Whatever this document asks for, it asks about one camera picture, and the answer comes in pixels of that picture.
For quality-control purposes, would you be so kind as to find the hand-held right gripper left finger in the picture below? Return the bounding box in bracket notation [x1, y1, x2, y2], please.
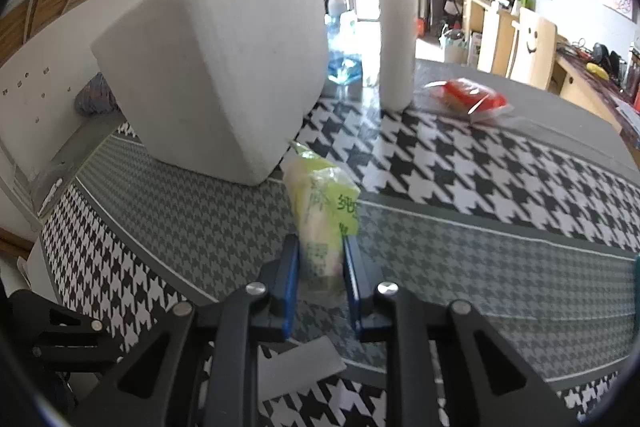
[70, 234, 302, 427]

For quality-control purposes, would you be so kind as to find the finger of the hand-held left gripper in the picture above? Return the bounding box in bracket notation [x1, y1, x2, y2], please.
[5, 289, 123, 375]

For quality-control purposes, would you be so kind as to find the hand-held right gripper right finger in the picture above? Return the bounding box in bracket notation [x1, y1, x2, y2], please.
[342, 234, 587, 427]

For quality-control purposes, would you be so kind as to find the green tissue packet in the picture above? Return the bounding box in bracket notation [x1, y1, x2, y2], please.
[282, 142, 361, 294]

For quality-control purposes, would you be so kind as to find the white foam box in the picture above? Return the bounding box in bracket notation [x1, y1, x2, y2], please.
[90, 0, 330, 186]

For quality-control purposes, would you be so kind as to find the grey paper sheet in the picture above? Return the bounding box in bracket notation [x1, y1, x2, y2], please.
[256, 335, 347, 401]

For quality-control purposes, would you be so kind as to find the houndstooth tablecloth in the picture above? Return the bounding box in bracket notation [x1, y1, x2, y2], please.
[37, 57, 640, 427]

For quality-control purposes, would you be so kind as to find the red packet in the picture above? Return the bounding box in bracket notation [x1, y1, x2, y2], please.
[424, 77, 514, 124]

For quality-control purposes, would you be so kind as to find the clear blue water jug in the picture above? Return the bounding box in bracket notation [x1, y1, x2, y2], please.
[325, 0, 364, 86]

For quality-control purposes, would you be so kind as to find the grey cloth bundle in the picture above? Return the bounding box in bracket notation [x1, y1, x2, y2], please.
[74, 72, 122, 116]

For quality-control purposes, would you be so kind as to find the white spray bottle pink cap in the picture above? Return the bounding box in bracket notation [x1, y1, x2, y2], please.
[377, 0, 419, 112]

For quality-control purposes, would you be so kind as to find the white bucket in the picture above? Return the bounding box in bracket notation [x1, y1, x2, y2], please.
[439, 29, 469, 64]

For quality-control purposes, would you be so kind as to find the wooden chair with smiley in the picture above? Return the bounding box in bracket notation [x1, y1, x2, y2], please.
[490, 6, 559, 90]

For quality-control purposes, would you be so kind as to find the cluttered wooden desk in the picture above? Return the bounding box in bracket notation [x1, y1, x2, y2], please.
[554, 41, 640, 144]

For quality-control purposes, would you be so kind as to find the black bag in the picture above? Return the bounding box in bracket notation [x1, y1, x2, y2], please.
[592, 42, 622, 68]

